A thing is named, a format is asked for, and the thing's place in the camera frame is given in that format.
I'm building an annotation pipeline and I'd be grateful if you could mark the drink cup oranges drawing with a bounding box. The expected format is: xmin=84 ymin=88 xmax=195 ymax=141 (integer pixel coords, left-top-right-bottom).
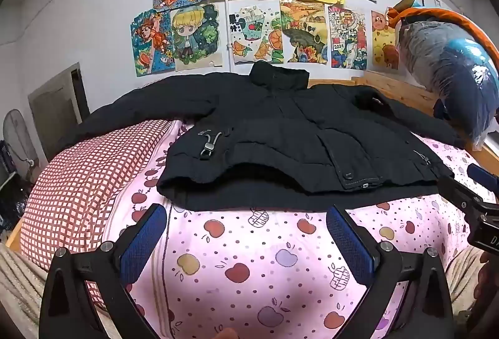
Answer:
xmin=228 ymin=4 xmax=284 ymax=66

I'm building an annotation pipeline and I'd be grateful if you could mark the red checked pillow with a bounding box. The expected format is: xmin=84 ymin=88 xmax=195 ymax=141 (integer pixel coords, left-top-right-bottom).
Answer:
xmin=19 ymin=119 xmax=184 ymax=312

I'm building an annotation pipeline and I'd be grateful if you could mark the beige knitted blanket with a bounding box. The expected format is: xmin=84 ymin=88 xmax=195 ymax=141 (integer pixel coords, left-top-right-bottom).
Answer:
xmin=0 ymin=241 xmax=488 ymax=339

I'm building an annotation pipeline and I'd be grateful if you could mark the grey door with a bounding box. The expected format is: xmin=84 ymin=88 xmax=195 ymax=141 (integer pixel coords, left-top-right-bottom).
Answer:
xmin=28 ymin=62 xmax=91 ymax=161

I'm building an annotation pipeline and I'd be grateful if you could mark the orange landscape drawing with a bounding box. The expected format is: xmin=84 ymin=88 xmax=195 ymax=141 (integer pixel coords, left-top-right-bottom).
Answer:
xmin=279 ymin=0 xmax=329 ymax=65

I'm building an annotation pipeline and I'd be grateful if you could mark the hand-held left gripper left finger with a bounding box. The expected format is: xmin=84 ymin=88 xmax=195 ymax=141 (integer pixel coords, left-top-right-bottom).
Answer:
xmin=39 ymin=203 xmax=168 ymax=339

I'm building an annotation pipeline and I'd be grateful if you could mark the city tower drawing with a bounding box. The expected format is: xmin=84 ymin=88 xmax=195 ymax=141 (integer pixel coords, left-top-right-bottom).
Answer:
xmin=327 ymin=4 xmax=370 ymax=71

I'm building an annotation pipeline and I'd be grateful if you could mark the blond character drawing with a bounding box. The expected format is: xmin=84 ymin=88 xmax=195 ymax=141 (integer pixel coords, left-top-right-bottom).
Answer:
xmin=170 ymin=3 xmax=224 ymax=72

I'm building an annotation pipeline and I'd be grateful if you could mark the orange-haired girl drawing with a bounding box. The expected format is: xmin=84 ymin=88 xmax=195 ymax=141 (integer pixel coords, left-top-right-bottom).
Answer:
xmin=130 ymin=9 xmax=176 ymax=77

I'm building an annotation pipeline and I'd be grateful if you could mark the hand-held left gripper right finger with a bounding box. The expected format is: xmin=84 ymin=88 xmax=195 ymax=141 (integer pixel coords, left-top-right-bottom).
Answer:
xmin=327 ymin=204 xmax=455 ymax=339

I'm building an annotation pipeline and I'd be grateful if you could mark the yellow bear drawing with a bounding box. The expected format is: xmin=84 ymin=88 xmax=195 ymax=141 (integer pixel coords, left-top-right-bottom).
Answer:
xmin=370 ymin=10 xmax=401 ymax=72

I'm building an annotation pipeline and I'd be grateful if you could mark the plastic-wrapped bedding bundle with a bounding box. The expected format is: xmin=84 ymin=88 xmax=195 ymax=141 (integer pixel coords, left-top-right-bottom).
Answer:
xmin=395 ymin=17 xmax=499 ymax=150

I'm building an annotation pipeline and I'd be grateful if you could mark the orange cloth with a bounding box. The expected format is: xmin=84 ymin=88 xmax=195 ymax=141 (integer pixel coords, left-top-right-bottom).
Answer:
xmin=386 ymin=0 xmax=499 ymax=63

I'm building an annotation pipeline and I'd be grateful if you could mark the person's right hand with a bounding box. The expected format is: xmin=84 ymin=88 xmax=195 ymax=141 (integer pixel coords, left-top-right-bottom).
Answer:
xmin=473 ymin=246 xmax=499 ymax=306

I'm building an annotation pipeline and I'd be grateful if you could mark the black padded jacket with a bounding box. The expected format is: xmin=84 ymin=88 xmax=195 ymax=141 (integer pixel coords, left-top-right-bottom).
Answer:
xmin=58 ymin=60 xmax=466 ymax=213

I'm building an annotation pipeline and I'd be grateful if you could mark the electric fan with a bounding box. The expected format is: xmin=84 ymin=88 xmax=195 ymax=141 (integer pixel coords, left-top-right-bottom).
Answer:
xmin=3 ymin=109 xmax=40 ymax=181

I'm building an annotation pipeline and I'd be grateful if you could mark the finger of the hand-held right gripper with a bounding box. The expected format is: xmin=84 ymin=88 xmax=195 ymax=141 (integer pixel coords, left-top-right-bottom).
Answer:
xmin=467 ymin=163 xmax=499 ymax=203
xmin=437 ymin=174 xmax=488 ymax=215

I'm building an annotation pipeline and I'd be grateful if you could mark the pink apple-print quilt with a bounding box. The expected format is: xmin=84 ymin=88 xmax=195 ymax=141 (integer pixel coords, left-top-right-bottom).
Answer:
xmin=99 ymin=117 xmax=482 ymax=339

